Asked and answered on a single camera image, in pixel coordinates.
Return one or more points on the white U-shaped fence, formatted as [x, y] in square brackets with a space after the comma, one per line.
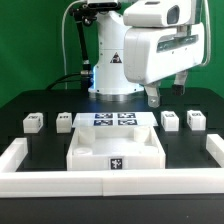
[101, 183]

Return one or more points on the white marker sheet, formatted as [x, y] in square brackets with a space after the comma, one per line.
[115, 119]

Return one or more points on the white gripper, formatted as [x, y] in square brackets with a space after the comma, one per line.
[152, 54]

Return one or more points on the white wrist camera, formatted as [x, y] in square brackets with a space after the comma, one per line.
[157, 13]

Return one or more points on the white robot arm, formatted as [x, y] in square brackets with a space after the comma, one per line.
[107, 78]

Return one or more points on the white square tabletop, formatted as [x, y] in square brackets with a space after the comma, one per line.
[115, 148]

